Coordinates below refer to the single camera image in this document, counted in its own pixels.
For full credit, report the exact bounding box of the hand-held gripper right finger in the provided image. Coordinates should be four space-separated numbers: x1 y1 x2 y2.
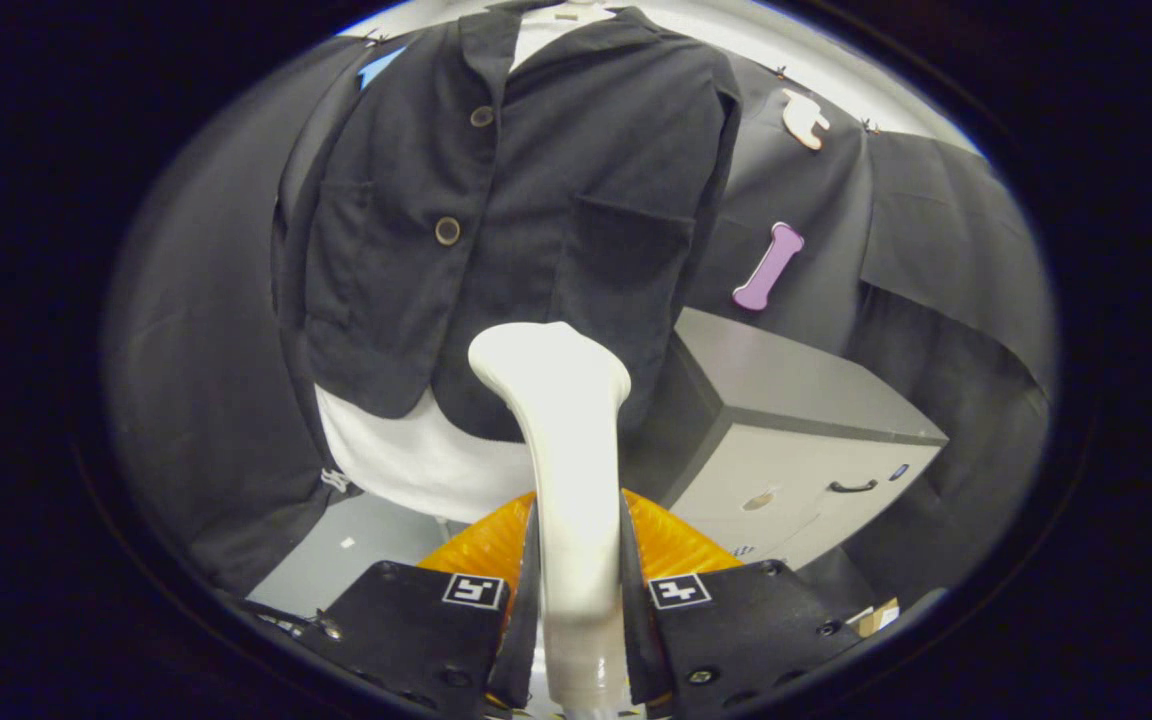
619 490 867 713

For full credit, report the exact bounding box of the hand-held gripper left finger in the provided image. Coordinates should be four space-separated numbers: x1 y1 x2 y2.
291 492 545 720

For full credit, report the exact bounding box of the white shirt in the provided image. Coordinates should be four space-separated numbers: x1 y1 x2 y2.
314 5 627 523

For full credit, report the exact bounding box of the black jacket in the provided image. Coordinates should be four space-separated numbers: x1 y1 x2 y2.
276 5 743 446

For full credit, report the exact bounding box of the cardboard piece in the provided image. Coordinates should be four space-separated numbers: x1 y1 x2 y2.
851 598 902 638

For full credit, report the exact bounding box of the beige cabinet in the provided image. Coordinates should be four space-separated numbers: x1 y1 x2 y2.
626 307 949 571

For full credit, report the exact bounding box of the black backdrop cloth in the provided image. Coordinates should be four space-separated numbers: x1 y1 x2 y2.
101 35 1057 601

